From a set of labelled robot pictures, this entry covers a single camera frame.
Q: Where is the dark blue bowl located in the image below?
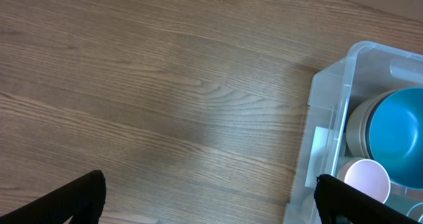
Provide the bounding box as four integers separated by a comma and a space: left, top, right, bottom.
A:
367, 88, 422, 189

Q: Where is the small grey cup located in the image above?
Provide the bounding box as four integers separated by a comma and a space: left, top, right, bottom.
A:
406, 202, 423, 223

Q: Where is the clear plastic storage bin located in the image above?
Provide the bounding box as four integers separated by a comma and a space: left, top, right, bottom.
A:
283, 41, 422, 224

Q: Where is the small pink cup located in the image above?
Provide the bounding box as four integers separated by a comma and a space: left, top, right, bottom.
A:
336, 157, 391, 204

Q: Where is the cream bowl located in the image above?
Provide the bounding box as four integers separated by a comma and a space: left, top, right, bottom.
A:
345, 90, 395, 159

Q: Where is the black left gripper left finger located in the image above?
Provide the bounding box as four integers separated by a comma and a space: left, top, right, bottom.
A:
1, 170, 106, 224

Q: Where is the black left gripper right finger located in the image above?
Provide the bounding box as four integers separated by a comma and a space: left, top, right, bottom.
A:
314, 174, 418, 224

